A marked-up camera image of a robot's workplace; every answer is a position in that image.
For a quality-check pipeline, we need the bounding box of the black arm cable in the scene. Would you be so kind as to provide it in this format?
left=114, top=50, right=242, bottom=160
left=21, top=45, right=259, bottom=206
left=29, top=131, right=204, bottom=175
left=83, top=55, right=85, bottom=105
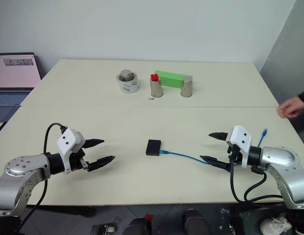
left=18, top=123, right=69, bottom=235
left=229, top=144, right=284, bottom=204

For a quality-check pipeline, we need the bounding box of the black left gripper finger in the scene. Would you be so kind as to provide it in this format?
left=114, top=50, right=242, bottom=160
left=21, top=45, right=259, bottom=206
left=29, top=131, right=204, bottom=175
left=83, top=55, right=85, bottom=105
left=81, top=138, right=105, bottom=149
left=87, top=155, right=116, bottom=172

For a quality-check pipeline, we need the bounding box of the metal cylinder weight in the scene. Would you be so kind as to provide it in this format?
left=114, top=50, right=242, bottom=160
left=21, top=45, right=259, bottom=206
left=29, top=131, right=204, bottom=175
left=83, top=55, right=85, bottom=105
left=120, top=69, right=135, bottom=82

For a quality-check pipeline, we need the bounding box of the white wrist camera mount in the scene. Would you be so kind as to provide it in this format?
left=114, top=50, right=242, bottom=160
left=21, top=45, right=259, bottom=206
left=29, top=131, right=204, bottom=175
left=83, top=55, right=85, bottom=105
left=56, top=128, right=85, bottom=175
left=226, top=125, right=252, bottom=169

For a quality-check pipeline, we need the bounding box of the black device with white label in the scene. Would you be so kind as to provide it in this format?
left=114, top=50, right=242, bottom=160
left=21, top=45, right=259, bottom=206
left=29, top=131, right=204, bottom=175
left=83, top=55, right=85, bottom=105
left=91, top=222, right=118, bottom=235

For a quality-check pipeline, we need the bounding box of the bystander bare hand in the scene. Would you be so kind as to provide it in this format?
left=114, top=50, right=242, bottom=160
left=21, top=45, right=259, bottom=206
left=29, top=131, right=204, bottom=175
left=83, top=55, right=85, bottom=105
left=277, top=96, right=304, bottom=119

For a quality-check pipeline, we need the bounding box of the small black box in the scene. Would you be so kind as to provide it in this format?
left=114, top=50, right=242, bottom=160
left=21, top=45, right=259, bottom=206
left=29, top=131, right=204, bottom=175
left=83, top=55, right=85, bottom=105
left=145, top=139, right=163, bottom=157

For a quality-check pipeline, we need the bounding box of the white tape roll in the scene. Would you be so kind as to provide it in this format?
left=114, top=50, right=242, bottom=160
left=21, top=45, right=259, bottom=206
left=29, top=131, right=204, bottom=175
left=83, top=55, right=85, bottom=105
left=116, top=72, right=140, bottom=94

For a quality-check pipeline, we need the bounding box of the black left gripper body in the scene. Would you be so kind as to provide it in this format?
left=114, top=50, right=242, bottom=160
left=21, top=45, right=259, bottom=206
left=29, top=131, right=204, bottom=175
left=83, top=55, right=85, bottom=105
left=68, top=148, right=91, bottom=172

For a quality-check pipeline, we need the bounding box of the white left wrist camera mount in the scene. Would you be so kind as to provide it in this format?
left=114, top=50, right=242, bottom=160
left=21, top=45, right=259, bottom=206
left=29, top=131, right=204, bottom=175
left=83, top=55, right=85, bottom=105
left=56, top=128, right=85, bottom=175

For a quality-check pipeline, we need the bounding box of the blue cable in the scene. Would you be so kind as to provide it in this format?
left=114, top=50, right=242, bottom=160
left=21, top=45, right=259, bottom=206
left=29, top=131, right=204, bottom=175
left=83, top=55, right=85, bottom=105
left=159, top=127, right=269, bottom=168

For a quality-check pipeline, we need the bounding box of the green rectangular block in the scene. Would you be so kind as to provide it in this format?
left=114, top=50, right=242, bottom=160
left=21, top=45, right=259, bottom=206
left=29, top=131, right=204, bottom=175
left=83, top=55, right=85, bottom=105
left=153, top=70, right=194, bottom=90

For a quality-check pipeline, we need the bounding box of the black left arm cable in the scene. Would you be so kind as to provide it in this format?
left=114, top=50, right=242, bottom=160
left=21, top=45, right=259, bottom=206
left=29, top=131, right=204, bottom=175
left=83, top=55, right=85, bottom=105
left=18, top=123, right=69, bottom=235

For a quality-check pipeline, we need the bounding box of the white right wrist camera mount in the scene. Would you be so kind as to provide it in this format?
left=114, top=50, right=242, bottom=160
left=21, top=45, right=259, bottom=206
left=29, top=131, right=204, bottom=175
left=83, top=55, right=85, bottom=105
left=226, top=125, right=252, bottom=169

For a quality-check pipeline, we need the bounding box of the open laptop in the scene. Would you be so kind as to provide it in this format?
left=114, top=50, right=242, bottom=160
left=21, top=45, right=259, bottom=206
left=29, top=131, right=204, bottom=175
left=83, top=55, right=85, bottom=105
left=0, top=52, right=43, bottom=107

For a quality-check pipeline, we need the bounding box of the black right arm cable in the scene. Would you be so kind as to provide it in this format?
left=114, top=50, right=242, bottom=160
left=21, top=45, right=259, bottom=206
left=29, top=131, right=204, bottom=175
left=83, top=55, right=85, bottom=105
left=229, top=144, right=284, bottom=204

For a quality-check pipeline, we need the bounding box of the white sneaker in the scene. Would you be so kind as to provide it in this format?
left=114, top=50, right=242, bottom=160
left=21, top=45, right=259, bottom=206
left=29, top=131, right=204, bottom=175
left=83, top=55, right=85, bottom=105
left=260, top=212, right=294, bottom=235

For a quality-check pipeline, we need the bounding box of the steel cup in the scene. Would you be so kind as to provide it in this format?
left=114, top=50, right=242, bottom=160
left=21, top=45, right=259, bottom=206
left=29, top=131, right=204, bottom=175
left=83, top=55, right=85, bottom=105
left=149, top=79, right=164, bottom=98
left=180, top=76, right=194, bottom=98

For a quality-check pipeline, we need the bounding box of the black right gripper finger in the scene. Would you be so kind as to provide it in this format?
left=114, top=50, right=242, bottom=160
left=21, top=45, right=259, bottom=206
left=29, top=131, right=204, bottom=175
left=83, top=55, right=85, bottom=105
left=199, top=155, right=233, bottom=172
left=208, top=132, right=229, bottom=142

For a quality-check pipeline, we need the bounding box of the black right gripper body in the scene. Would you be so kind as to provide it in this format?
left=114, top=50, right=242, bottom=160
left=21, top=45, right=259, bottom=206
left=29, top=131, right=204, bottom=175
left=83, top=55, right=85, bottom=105
left=226, top=143, right=243, bottom=163

